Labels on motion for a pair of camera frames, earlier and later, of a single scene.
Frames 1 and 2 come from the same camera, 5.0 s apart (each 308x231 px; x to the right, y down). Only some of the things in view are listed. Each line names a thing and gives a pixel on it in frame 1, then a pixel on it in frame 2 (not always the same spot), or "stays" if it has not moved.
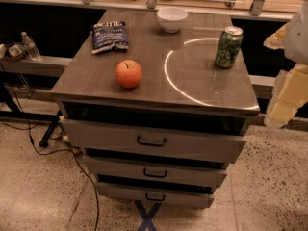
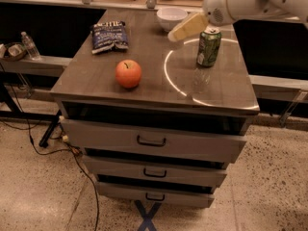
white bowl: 171,18 stays
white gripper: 298,41 to 214,8
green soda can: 228,46 to 209,44
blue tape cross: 147,217 stays
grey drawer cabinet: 157,116 stays
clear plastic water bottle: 31,47 stays
